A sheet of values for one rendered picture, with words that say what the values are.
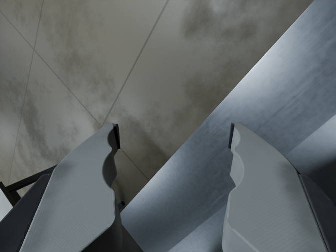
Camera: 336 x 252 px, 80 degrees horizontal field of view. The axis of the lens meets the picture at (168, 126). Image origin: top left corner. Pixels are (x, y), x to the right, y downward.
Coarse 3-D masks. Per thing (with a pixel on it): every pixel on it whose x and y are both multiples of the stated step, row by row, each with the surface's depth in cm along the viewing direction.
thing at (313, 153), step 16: (320, 128) 37; (304, 144) 39; (320, 144) 37; (304, 160) 39; (320, 160) 38; (320, 176) 39; (224, 208) 51; (208, 224) 55; (192, 240) 60; (208, 240) 57
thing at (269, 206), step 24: (240, 144) 9; (264, 144) 9; (240, 168) 9; (264, 168) 8; (288, 168) 8; (240, 192) 7; (264, 192) 7; (288, 192) 7; (240, 216) 6; (264, 216) 6; (288, 216) 6; (312, 216) 6; (240, 240) 6; (264, 240) 6; (288, 240) 6; (312, 240) 6
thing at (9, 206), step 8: (48, 168) 190; (32, 176) 178; (40, 176) 181; (0, 184) 158; (16, 184) 167; (24, 184) 170; (0, 192) 159; (8, 192) 157; (16, 192) 164; (0, 200) 164; (8, 200) 154; (16, 200) 160; (0, 208) 170; (8, 208) 159; (120, 208) 201; (0, 216) 176
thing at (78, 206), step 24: (96, 144) 10; (72, 168) 8; (96, 168) 8; (48, 192) 7; (72, 192) 7; (96, 192) 7; (48, 216) 6; (72, 216) 6; (96, 216) 6; (24, 240) 6; (48, 240) 6; (72, 240) 6; (96, 240) 6; (120, 240) 7
